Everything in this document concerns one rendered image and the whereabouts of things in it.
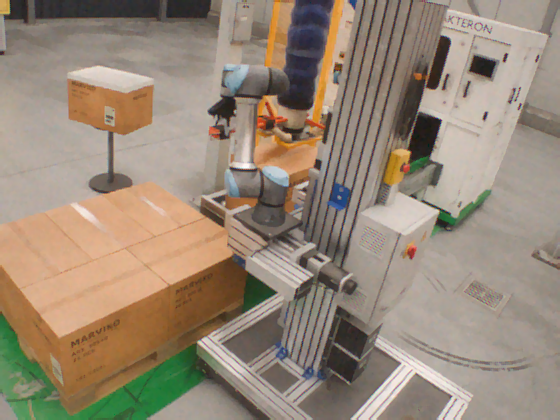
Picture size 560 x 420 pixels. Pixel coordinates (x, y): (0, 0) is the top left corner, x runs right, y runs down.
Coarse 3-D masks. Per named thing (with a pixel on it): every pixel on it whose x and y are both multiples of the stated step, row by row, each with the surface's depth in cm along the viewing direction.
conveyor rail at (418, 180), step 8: (424, 168) 417; (432, 168) 423; (408, 176) 394; (416, 176) 397; (424, 176) 416; (432, 176) 436; (400, 184) 374; (408, 184) 391; (416, 184) 408; (424, 184) 426; (408, 192) 401
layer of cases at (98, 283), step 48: (144, 192) 304; (0, 240) 233; (48, 240) 240; (96, 240) 248; (144, 240) 256; (192, 240) 264; (0, 288) 231; (48, 288) 208; (96, 288) 215; (144, 288) 221; (192, 288) 242; (240, 288) 280; (48, 336) 194; (96, 336) 201; (144, 336) 228
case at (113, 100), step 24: (72, 72) 362; (96, 72) 372; (120, 72) 382; (72, 96) 366; (96, 96) 357; (120, 96) 349; (144, 96) 373; (96, 120) 367; (120, 120) 359; (144, 120) 385
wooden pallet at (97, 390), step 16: (240, 304) 288; (208, 320) 268; (224, 320) 284; (176, 336) 250; (192, 336) 268; (32, 352) 223; (160, 352) 244; (176, 352) 256; (128, 368) 239; (144, 368) 241; (96, 384) 214; (112, 384) 228; (64, 400) 209; (80, 400) 210; (96, 400) 220
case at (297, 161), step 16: (272, 144) 306; (304, 144) 316; (256, 160) 278; (272, 160) 282; (288, 160) 286; (304, 160) 290; (288, 176) 268; (304, 176) 282; (288, 192) 276; (288, 208) 284
